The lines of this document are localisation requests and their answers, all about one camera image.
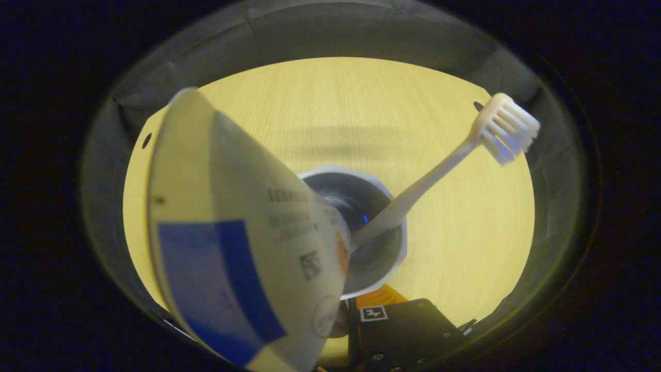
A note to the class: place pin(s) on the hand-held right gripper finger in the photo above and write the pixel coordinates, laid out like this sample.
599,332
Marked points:
403,336

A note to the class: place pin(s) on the beige toothbrush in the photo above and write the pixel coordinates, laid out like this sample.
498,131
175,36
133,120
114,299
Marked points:
413,191

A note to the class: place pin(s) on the white toothpaste tube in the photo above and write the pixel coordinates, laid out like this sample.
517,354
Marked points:
232,206

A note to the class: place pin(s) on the wooden desktop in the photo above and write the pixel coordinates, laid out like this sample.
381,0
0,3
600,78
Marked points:
335,103

